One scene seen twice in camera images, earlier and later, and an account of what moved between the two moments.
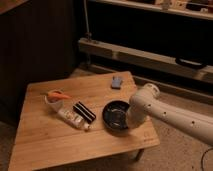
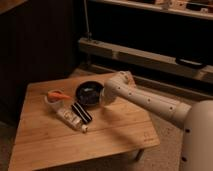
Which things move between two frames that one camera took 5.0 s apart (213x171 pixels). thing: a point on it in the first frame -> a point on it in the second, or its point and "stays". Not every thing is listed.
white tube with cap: x=73 y=119 stays
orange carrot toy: x=57 y=94 stays
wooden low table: x=80 y=118 stays
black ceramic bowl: x=114 y=114 -> x=89 y=92
